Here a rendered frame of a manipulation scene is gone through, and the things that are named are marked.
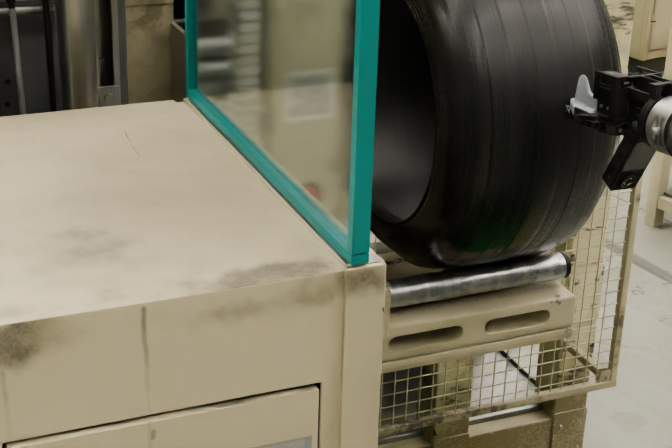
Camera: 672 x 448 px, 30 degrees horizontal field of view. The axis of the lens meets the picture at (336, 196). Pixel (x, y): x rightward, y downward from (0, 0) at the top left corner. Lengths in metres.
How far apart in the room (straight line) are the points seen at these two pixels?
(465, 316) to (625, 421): 1.49
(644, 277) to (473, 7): 2.53
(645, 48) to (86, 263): 5.34
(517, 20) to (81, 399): 0.91
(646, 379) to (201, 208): 2.46
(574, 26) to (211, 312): 0.87
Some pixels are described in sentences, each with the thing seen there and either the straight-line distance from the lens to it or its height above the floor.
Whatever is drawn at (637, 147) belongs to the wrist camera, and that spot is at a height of 1.23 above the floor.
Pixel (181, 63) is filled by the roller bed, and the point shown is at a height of 1.14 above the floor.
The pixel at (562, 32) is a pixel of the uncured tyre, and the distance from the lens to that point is 1.84.
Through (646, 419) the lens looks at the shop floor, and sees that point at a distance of 3.46.
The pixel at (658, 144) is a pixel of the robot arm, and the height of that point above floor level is 1.26.
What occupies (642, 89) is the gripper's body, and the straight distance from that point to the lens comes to 1.70.
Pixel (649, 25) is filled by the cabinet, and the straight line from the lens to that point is 6.37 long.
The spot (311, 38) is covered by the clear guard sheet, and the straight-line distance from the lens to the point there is 1.24.
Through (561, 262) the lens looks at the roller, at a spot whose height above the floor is 0.91.
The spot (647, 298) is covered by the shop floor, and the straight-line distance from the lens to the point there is 4.10.
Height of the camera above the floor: 1.79
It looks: 22 degrees down
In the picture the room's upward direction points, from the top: 2 degrees clockwise
